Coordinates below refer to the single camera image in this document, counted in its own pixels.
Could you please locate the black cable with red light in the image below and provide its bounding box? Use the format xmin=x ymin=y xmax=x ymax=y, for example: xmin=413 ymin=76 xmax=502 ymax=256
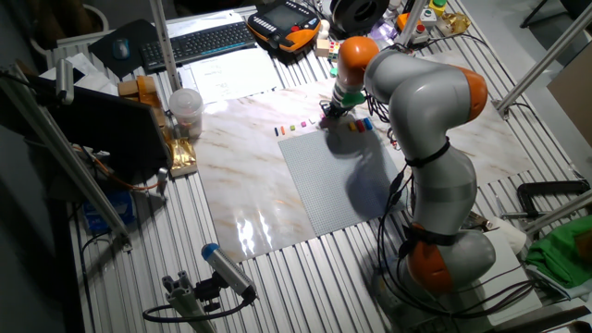
xmin=364 ymin=90 xmax=401 ymax=150

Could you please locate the black filament spool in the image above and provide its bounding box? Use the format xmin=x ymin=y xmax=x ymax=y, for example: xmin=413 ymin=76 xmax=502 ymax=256
xmin=329 ymin=0 xmax=390 ymax=39

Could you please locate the aluminium frame beam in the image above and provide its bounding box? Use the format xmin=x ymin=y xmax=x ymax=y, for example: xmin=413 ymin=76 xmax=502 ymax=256
xmin=524 ymin=187 xmax=592 ymax=235
xmin=0 ymin=64 xmax=133 ymax=251

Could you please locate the printed paper sheet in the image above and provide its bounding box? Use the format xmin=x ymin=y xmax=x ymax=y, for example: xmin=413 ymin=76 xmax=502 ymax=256
xmin=187 ymin=45 xmax=284 ymax=105

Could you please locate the thin orange cable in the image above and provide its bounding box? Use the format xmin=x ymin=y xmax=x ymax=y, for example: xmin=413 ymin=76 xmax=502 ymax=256
xmin=73 ymin=145 xmax=161 ymax=191

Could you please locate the plain white paper sheet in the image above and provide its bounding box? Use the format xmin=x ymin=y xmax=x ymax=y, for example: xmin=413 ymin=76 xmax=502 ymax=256
xmin=166 ymin=9 xmax=246 ymax=39

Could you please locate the brown cardboard panel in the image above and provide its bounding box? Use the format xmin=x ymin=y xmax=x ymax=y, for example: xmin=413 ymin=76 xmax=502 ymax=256
xmin=546 ymin=41 xmax=592 ymax=149

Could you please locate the short aluminium profile stand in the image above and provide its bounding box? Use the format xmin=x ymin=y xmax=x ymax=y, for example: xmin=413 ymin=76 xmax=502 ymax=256
xmin=161 ymin=270 xmax=218 ymax=333

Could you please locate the crumpled white paper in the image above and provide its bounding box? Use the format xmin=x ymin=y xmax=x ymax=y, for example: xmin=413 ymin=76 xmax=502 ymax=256
xmin=39 ymin=52 xmax=119 ymax=96

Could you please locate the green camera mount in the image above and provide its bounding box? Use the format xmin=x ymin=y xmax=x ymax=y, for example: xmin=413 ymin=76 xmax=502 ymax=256
xmin=328 ymin=68 xmax=367 ymax=109

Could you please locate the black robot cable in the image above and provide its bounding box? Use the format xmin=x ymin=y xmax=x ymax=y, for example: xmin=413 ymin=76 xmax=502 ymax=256
xmin=383 ymin=164 xmax=537 ymax=321

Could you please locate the grey Lego baseplate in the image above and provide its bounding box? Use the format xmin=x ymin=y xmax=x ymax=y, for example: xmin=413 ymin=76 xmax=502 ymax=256
xmin=277 ymin=120 xmax=415 ymax=237

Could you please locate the grey box red button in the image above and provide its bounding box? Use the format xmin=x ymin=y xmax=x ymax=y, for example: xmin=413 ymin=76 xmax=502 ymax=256
xmin=411 ymin=23 xmax=430 ymax=45

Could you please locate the black keyboard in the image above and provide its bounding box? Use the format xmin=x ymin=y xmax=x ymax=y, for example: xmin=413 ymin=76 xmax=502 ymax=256
xmin=139 ymin=20 xmax=257 ymax=73

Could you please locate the pale purple plastic object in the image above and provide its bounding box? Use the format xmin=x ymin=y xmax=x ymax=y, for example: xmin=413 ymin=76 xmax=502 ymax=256
xmin=368 ymin=20 xmax=399 ymax=43

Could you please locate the yellow box green button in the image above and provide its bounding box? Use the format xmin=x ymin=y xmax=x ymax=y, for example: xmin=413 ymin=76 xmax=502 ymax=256
xmin=427 ymin=0 xmax=449 ymax=18

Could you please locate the translucent plastic cup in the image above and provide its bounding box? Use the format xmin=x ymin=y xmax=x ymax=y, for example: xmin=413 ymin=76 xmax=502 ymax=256
xmin=167 ymin=87 xmax=205 ymax=140

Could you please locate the black and orange teach pendant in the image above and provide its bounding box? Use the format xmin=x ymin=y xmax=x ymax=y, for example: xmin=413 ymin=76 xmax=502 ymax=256
xmin=246 ymin=0 xmax=322 ymax=53

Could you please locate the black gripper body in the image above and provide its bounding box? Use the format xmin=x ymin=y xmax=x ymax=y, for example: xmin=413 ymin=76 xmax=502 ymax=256
xmin=321 ymin=102 xmax=346 ymax=118

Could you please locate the black monitor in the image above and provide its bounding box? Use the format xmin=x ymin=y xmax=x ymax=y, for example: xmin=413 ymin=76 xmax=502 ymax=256
xmin=36 ymin=76 xmax=175 ymax=184

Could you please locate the black camera cable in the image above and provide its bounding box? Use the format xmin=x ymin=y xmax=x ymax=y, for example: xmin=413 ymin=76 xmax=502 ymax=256
xmin=142 ymin=290 xmax=258 ymax=324

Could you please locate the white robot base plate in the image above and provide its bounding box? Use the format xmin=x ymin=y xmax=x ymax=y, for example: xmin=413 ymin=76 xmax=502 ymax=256
xmin=462 ymin=228 xmax=543 ymax=327

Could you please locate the marble pattern board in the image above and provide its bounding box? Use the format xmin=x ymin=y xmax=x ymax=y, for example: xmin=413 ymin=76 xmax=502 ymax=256
xmin=191 ymin=71 xmax=536 ymax=264

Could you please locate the white rag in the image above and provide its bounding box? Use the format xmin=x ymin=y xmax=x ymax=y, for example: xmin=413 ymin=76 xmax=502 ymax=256
xmin=489 ymin=216 xmax=528 ymax=255

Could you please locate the crumpled gold wrapper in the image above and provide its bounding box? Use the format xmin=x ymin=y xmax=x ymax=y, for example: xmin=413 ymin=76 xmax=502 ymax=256
xmin=437 ymin=11 xmax=472 ymax=37

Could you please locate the blue box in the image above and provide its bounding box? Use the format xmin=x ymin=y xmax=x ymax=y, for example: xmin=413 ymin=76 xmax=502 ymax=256
xmin=81 ymin=190 xmax=136 ymax=235

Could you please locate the silver camera blue cap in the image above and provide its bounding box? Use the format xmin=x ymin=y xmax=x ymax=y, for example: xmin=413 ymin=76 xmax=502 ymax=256
xmin=201 ymin=242 xmax=258 ymax=300

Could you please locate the aluminium frame post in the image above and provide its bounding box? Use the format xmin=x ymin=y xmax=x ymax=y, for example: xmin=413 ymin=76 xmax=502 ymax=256
xmin=401 ymin=0 xmax=427 ymax=47
xmin=148 ymin=0 xmax=182 ymax=93
xmin=492 ymin=3 xmax=592 ymax=120

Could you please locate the gold foil packet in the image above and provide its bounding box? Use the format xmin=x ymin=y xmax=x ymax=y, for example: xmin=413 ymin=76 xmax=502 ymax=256
xmin=165 ymin=137 xmax=199 ymax=179

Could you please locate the dark computer mouse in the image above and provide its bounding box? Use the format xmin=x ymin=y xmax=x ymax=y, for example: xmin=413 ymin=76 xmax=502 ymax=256
xmin=112 ymin=37 xmax=131 ymax=61

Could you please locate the brown cardboard box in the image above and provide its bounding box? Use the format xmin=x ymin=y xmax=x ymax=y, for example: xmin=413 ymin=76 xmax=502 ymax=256
xmin=117 ymin=79 xmax=140 ymax=98

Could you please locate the silver depth camera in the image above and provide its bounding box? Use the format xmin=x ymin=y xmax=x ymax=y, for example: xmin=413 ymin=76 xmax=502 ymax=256
xmin=55 ymin=57 xmax=75 ymax=105

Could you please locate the black mouse pad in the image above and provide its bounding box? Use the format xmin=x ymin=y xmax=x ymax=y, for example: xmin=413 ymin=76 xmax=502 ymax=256
xmin=87 ymin=18 xmax=161 ymax=80

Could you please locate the white box green button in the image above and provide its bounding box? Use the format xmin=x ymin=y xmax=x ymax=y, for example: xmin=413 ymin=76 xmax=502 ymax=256
xmin=419 ymin=6 xmax=438 ymax=27

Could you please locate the green cloth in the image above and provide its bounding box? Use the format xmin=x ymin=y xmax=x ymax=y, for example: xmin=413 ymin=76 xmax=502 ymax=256
xmin=525 ymin=215 xmax=592 ymax=290

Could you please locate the black clamp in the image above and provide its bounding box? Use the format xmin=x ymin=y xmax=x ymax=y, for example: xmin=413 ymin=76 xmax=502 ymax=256
xmin=515 ymin=179 xmax=592 ymax=218

